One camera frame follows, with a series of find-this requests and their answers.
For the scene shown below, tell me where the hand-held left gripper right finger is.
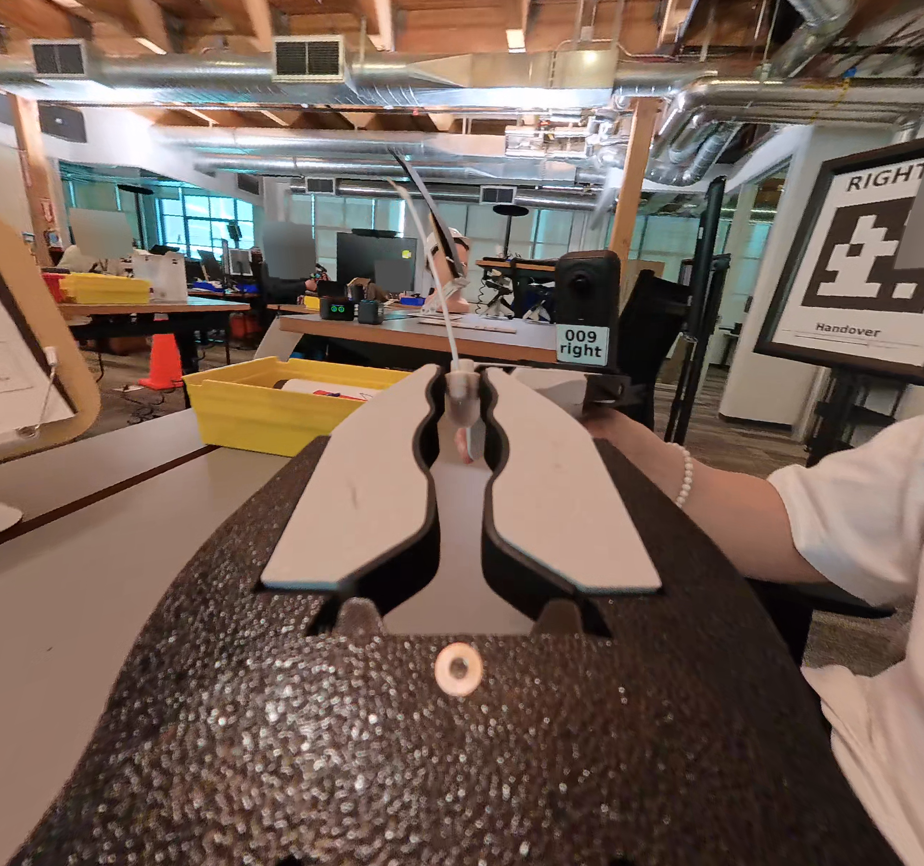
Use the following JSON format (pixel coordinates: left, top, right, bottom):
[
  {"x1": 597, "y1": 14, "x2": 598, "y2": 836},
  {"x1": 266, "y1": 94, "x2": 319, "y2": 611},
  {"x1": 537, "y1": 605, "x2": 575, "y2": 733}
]
[{"x1": 481, "y1": 369, "x2": 662, "y2": 600}]

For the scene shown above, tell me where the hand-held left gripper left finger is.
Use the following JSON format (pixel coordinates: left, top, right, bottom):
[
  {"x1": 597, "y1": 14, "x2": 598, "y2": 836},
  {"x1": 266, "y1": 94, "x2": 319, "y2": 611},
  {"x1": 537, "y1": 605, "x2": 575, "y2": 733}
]
[{"x1": 260, "y1": 366, "x2": 441, "y2": 596}]

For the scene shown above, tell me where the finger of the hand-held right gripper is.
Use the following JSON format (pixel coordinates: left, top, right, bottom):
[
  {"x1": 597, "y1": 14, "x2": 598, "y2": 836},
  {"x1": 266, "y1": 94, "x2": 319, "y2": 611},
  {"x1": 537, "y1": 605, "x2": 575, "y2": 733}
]
[{"x1": 509, "y1": 366, "x2": 593, "y2": 422}]

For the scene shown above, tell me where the white cylinder with black cap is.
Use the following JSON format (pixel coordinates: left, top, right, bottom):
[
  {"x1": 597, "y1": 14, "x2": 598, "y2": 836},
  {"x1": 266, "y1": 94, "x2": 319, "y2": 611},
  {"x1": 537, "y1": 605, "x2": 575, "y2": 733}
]
[{"x1": 278, "y1": 379, "x2": 384, "y2": 404}]

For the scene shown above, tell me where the yellow plastic bin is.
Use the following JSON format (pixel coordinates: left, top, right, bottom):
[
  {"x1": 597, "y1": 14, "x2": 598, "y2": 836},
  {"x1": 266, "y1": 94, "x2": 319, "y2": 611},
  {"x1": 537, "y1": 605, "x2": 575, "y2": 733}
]
[
  {"x1": 61, "y1": 273, "x2": 154, "y2": 307},
  {"x1": 184, "y1": 357, "x2": 412, "y2": 458}
]

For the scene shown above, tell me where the white wire with red tip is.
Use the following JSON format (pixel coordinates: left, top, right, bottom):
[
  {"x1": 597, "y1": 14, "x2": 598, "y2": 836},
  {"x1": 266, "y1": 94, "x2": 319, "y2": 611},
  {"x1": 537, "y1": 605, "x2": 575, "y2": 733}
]
[{"x1": 387, "y1": 177, "x2": 485, "y2": 466}]

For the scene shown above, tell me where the person's right hand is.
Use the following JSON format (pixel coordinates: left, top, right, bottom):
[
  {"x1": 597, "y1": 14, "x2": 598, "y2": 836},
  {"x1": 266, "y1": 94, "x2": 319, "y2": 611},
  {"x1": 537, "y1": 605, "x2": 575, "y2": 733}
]
[{"x1": 585, "y1": 408, "x2": 682, "y2": 470}]

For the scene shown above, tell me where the black tripod stand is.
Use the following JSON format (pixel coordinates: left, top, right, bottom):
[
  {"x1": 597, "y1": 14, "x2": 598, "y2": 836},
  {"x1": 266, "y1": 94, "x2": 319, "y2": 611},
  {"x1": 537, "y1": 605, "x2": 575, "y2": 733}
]
[{"x1": 665, "y1": 177, "x2": 730, "y2": 446}]

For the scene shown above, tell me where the grey desk with wooden edge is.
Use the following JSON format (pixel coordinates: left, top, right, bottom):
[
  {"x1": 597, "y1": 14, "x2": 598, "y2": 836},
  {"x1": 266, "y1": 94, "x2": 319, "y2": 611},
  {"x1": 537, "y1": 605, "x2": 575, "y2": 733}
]
[{"x1": 278, "y1": 311, "x2": 564, "y2": 369}]

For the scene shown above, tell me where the black television screen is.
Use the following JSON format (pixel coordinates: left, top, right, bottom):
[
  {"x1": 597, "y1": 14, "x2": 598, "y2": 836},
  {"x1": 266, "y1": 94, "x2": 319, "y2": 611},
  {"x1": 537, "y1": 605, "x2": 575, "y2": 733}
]
[{"x1": 335, "y1": 231, "x2": 420, "y2": 297}]

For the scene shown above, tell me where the orange traffic cone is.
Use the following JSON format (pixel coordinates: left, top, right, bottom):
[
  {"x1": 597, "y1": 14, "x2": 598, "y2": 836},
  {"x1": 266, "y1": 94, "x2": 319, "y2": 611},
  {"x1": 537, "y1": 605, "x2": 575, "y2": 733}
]
[{"x1": 139, "y1": 332, "x2": 189, "y2": 392}]

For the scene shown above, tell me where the framed marker poster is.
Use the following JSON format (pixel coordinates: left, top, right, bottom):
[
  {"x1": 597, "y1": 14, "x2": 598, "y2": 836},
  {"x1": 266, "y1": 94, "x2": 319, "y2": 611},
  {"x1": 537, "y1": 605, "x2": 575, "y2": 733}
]
[{"x1": 754, "y1": 138, "x2": 924, "y2": 383}]

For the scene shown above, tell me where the instruction sheet board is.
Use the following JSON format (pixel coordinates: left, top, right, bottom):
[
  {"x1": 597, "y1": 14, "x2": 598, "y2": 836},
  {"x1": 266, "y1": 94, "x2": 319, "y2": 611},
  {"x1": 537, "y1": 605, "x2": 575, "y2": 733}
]
[{"x1": 0, "y1": 224, "x2": 102, "y2": 463}]

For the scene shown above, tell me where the pearl bracelet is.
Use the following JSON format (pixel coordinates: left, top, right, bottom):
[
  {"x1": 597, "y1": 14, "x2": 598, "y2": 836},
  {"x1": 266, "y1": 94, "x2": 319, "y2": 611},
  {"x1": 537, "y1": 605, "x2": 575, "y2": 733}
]
[{"x1": 672, "y1": 442, "x2": 697, "y2": 509}]

